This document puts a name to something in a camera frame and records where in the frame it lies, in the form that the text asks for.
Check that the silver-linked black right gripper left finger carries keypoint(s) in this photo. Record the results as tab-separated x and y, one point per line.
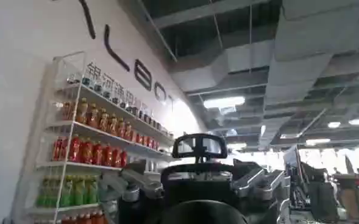
142	182

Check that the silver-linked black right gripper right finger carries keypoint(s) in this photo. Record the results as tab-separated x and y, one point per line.
258	184

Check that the white shelf with drink bottles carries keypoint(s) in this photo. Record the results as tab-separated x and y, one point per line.
84	152

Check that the round ceiling light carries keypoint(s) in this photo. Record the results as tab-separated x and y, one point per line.
356	121
334	124

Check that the large grey ventilation duct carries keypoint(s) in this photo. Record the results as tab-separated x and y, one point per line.
301	61

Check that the long rectangular ceiling light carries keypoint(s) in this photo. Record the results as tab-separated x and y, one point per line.
224	102

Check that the computer monitor on desk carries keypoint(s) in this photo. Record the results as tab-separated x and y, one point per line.
292	159

